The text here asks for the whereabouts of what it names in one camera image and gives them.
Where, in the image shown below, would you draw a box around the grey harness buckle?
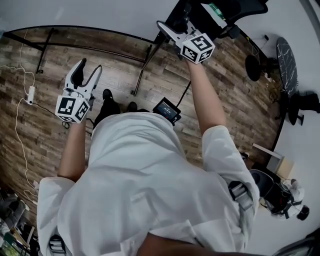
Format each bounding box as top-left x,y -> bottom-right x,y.
227,180 -> 255,212
48,234 -> 66,255

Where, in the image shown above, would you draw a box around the small black display device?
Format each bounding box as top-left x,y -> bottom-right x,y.
151,96 -> 183,127

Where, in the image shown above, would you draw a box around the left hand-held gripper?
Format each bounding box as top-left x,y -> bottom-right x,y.
54,57 -> 103,125

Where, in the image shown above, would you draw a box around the white cable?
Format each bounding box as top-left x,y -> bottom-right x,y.
0,28 -> 41,201

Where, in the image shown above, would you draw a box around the round black marble table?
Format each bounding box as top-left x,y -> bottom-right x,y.
275,36 -> 300,99

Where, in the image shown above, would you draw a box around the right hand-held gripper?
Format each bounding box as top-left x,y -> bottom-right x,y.
156,14 -> 217,66

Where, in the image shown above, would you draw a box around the white power strip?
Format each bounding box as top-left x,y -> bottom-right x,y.
26,85 -> 36,106

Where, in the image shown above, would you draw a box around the person's right forearm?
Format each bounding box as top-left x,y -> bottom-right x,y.
184,59 -> 228,137

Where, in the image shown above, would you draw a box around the black round stool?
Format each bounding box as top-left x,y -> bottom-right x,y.
244,54 -> 263,83

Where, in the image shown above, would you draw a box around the grey head mount rim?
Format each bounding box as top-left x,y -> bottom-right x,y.
271,233 -> 320,256

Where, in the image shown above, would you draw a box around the black round chair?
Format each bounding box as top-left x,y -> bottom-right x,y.
249,168 -> 277,200

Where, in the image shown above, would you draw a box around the person's black trousers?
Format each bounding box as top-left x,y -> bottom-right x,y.
92,98 -> 151,133

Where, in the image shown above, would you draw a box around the person's white shirt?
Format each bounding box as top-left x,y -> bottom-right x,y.
36,112 -> 261,256

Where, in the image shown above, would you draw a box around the black cable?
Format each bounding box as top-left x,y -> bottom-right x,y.
176,81 -> 192,108

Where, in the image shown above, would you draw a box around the person's left forearm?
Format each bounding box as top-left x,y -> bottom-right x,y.
57,121 -> 92,183

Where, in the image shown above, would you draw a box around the white table with wooden top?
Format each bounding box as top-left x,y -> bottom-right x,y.
251,142 -> 295,182

